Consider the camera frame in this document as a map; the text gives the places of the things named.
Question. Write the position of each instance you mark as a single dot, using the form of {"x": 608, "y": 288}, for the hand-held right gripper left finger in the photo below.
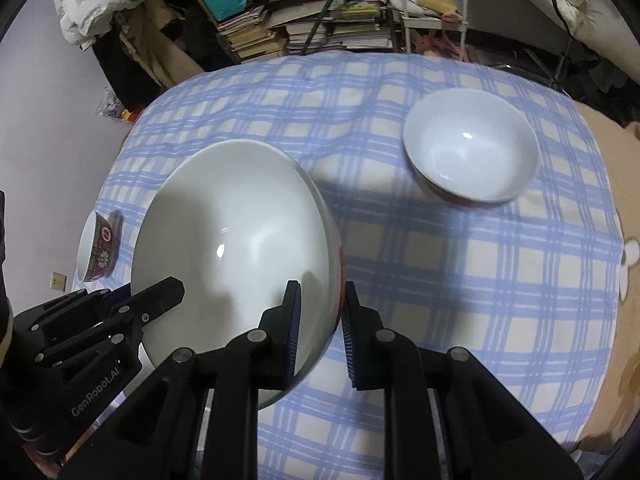
{"x": 293, "y": 330}

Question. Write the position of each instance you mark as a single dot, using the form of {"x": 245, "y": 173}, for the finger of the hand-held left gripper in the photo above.
{"x": 60, "y": 317}
{"x": 155, "y": 300}

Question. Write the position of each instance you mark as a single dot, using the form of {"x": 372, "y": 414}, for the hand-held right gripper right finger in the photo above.
{"x": 351, "y": 340}

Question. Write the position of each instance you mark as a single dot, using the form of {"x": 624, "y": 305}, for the patterned bowl with red character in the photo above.
{"x": 102, "y": 250}

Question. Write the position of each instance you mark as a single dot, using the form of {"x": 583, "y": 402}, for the large white bowl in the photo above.
{"x": 470, "y": 145}

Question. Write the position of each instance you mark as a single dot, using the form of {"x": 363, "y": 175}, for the blue plaid cloth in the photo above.
{"x": 425, "y": 285}

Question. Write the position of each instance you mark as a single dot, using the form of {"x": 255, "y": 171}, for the plastic bag with yellow items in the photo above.
{"x": 117, "y": 107}

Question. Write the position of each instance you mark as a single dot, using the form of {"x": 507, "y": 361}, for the stack of worn books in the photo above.
{"x": 250, "y": 35}

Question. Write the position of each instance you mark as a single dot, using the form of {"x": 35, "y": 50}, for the stack of flat books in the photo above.
{"x": 345, "y": 30}

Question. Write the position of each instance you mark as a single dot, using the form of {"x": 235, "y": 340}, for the white trolley cart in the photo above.
{"x": 406, "y": 35}

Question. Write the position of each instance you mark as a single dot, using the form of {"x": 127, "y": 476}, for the pink plastic toy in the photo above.
{"x": 450, "y": 45}

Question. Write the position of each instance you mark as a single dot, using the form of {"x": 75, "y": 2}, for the green pole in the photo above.
{"x": 325, "y": 10}

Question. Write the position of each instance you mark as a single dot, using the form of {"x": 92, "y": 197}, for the pink round container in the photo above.
{"x": 452, "y": 17}

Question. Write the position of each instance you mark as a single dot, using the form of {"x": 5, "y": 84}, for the white plastic bag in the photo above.
{"x": 407, "y": 2}

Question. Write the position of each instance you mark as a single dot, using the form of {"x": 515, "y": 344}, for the white recliner chair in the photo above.
{"x": 590, "y": 5}

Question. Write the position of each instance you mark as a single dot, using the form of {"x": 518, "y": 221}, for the white wall outlet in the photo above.
{"x": 59, "y": 281}

